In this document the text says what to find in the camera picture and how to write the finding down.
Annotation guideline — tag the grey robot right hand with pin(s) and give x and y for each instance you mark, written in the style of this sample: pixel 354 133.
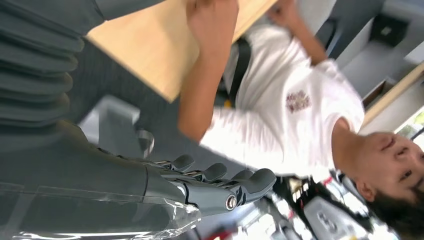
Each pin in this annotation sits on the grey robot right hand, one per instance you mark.
pixel 82 185

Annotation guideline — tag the person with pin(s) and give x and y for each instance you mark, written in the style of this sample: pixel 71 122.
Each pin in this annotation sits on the person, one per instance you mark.
pixel 281 126

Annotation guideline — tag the black office chair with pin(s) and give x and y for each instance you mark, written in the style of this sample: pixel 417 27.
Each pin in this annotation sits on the black office chair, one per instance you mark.
pixel 240 66

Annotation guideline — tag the grey kiosk stand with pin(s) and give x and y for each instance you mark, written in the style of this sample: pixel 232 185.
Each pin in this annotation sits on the grey kiosk stand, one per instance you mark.
pixel 112 126

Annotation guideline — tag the chrome stanchion base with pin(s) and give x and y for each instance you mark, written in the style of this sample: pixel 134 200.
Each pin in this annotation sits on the chrome stanchion base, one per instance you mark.
pixel 146 142

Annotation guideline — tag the white furniture panel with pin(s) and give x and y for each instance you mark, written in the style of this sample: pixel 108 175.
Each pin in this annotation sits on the white furniture panel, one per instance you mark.
pixel 357 63

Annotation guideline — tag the dark box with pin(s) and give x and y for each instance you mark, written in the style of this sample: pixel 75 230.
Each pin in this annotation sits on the dark box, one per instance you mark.
pixel 387 30

